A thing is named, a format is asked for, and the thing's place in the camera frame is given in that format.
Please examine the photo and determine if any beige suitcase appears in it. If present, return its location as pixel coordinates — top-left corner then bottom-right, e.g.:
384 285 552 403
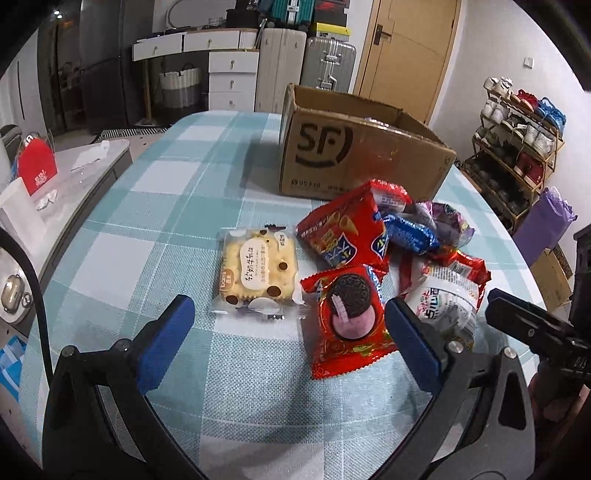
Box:
255 28 309 114

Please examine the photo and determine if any flat cardboard box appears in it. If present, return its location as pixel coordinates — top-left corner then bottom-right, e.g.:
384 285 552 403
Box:
531 247 574 311

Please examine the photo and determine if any teal suitcase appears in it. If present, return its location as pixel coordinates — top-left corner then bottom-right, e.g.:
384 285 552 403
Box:
271 0 315 27

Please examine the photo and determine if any dark wardrobe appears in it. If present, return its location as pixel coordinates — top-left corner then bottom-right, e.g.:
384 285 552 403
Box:
37 0 136 136

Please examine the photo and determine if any brown cardboard box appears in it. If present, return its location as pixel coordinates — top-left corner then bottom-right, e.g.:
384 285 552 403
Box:
278 83 458 201

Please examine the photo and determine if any red and white snack packet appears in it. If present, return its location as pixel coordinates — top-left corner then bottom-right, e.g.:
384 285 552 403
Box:
399 249 491 348

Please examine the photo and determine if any yellow cake packet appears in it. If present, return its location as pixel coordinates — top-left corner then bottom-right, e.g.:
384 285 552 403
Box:
211 224 308 320

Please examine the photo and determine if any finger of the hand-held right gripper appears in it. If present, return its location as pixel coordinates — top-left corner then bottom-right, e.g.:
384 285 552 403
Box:
485 287 577 366

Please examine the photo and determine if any patterned rug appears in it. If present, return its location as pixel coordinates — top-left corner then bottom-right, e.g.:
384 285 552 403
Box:
95 124 170 140

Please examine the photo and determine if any blue cookie packet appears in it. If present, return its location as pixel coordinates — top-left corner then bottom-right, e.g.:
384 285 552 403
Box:
381 212 440 254

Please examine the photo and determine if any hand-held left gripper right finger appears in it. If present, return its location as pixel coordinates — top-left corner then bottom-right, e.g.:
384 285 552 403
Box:
384 298 539 480

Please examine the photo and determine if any black cable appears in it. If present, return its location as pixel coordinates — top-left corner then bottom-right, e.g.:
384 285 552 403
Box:
0 228 52 384

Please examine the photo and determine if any earbud case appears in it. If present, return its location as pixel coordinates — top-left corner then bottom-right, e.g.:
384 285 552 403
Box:
0 273 31 315

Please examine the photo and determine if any white desk with drawers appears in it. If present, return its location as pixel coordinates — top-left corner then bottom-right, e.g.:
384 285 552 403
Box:
133 28 259 112

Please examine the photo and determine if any red cookie packet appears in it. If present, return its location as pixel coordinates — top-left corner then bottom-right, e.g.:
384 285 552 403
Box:
300 265 398 380

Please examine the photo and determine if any purple candy packet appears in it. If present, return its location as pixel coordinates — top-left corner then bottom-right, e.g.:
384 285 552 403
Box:
416 200 475 251

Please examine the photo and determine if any wooden door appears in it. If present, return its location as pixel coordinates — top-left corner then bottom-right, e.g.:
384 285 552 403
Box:
353 0 462 124

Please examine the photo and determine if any small red snack packet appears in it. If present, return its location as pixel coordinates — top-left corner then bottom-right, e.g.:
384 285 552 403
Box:
370 179 414 214

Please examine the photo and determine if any silver suitcase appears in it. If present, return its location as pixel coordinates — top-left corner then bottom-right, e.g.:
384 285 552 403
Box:
302 36 359 93

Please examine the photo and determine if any white side cabinet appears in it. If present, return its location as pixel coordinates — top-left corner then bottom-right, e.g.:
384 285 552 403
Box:
0 138 133 333

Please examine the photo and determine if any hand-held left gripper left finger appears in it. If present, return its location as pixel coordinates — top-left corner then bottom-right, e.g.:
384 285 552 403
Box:
42 294 197 480

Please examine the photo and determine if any woven laundry basket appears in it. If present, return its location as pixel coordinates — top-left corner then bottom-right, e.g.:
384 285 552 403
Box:
159 67 202 110

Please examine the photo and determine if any white tissue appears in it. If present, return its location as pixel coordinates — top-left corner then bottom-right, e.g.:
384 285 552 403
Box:
69 141 112 171

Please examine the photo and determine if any purple bag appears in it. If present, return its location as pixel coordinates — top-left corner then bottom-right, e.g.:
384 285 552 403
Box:
512 187 578 267

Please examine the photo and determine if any large red chips bag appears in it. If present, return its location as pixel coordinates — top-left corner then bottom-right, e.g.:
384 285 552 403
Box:
295 180 391 278

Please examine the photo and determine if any shoe rack with shoes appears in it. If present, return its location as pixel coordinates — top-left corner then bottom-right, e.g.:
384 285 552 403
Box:
462 76 567 232

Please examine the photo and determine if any red card stand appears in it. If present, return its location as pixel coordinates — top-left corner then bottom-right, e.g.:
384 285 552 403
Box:
17 140 60 195

